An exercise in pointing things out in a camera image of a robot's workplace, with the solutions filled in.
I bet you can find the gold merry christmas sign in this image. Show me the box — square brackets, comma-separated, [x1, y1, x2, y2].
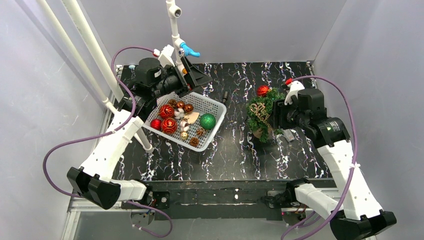
[249, 102, 270, 125]

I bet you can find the small green christmas tree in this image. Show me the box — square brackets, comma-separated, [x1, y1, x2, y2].
[246, 85, 286, 143]

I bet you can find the white cotton ornament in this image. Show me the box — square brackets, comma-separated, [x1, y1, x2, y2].
[174, 108, 185, 120]

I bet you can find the red glitter ornament ball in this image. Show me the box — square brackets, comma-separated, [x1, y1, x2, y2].
[256, 85, 272, 98]

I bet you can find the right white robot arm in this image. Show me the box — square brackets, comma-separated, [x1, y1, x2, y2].
[270, 88, 397, 240]

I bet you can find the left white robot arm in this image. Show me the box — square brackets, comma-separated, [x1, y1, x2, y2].
[67, 57, 213, 210]

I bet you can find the orange shiny ornament ball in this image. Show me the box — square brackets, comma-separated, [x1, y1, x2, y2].
[183, 103, 194, 114]

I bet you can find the white plastic basket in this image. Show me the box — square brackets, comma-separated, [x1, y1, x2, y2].
[142, 92, 227, 152]

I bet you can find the red patterned ornament ball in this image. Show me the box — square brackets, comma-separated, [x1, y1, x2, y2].
[157, 104, 175, 119]

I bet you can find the wooden heart ornament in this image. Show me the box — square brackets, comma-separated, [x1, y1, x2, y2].
[183, 111, 200, 125]

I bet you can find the blue pipe valve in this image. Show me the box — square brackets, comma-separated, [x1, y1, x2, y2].
[178, 42, 201, 58]

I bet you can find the black cylindrical marker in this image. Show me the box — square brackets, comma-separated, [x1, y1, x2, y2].
[221, 91, 229, 105]

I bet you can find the green glitter ornament ball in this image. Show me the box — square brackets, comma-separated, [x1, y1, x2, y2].
[199, 113, 217, 130]

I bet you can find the red shiny ornament ball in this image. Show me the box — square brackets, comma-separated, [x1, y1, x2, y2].
[150, 118, 162, 131]

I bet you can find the frosted pine cone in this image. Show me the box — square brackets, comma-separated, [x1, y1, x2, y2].
[196, 127, 207, 137]

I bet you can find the gold ornament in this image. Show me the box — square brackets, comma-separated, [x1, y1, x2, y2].
[180, 131, 189, 140]

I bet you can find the brown pine cone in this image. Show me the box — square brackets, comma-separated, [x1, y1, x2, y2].
[189, 137, 200, 148]

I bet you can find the white pvc pipe stand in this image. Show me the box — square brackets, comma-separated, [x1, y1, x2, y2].
[165, 0, 184, 66]

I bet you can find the thick white diagonal pole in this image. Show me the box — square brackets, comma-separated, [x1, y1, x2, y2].
[61, 0, 124, 101]

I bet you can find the thin white diagonal pole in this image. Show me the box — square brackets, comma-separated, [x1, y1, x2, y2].
[37, 0, 153, 153]

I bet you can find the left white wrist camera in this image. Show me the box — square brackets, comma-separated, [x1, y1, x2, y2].
[153, 44, 175, 68]

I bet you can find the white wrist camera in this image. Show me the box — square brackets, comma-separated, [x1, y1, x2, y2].
[153, 44, 175, 68]
[284, 78, 305, 106]

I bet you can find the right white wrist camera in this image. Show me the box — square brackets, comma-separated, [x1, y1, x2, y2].
[284, 78, 305, 106]

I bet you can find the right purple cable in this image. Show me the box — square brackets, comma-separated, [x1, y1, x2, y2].
[280, 75, 359, 240]

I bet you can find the aluminium frame rail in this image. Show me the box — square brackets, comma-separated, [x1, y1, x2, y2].
[61, 79, 133, 240]

